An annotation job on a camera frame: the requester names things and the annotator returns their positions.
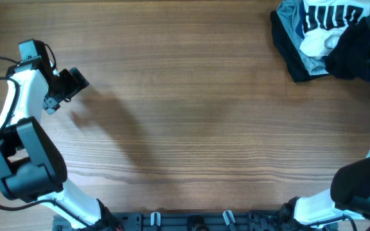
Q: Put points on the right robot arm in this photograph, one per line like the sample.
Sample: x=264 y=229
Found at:
x=347 y=198

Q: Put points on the navy blue garment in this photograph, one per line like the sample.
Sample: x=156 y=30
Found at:
x=301 y=14

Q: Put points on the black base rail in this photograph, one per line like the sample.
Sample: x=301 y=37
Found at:
x=254 y=220

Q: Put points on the white printed t-shirt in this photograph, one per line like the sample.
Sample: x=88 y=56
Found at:
x=325 y=21

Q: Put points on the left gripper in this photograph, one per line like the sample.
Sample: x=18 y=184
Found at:
x=74 y=86

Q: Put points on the black t-shirt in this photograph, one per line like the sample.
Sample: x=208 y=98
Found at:
x=350 y=58

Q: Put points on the grey striped garment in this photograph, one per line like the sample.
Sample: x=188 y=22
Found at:
x=288 y=14

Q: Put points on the black folded garment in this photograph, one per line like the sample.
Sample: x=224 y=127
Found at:
x=289 y=53

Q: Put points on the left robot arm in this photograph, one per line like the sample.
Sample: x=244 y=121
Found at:
x=32 y=170

